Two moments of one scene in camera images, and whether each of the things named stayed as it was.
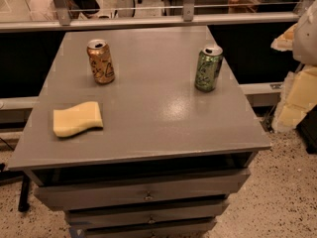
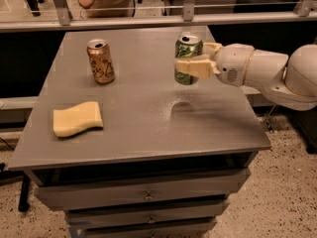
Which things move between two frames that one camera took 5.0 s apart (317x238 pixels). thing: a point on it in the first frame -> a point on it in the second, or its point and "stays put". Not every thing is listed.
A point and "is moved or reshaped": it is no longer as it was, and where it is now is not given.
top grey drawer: x=208 y=187 stays put
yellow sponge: x=74 y=120 stays put
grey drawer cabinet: x=140 y=133 stays put
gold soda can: x=100 y=60 stays put
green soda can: x=207 y=69 is moved or reshaped
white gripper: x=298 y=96 -> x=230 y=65
